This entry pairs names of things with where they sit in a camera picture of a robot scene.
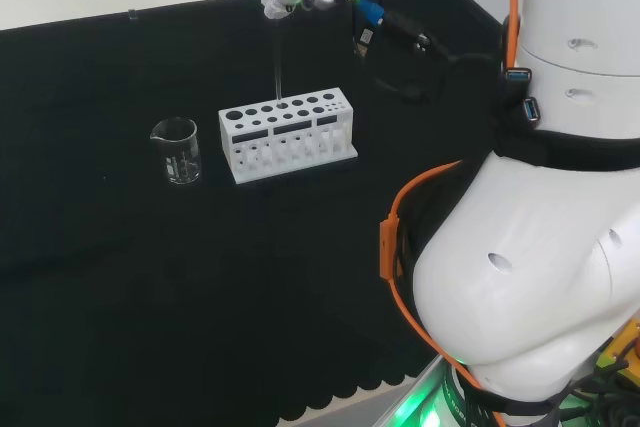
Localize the clear glass rod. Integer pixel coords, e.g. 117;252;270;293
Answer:
272;14;286;102

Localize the white test tube rack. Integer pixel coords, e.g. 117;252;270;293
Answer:
218;88;360;185

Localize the clear glass beaker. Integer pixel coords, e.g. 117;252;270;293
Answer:
149;116;203;186

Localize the black bench cloth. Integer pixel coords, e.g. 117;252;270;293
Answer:
0;0;506;427

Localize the yellow stop button box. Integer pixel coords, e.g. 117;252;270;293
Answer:
594;319;640;378

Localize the black cable with USB plug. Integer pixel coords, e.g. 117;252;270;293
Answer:
349;0;389;61

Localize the black adapter with cable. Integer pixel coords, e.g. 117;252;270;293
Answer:
367;9;506;106

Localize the orange cable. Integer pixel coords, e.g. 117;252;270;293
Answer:
359;0;521;427

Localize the black arm strap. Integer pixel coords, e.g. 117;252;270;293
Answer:
492;125;640;171

